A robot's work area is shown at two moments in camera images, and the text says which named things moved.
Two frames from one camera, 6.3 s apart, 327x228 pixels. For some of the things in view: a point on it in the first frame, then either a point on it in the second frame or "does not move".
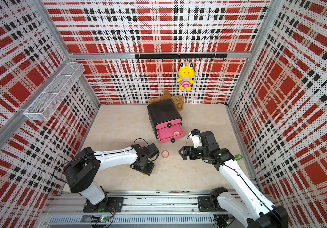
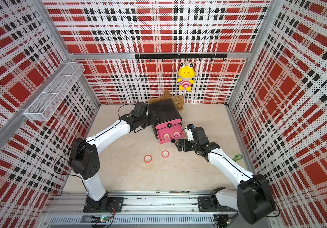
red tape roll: [165, 154] does not move
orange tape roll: [176, 133] does not move
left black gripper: [149, 171] → [154, 118]
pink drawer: [168, 124] does not move
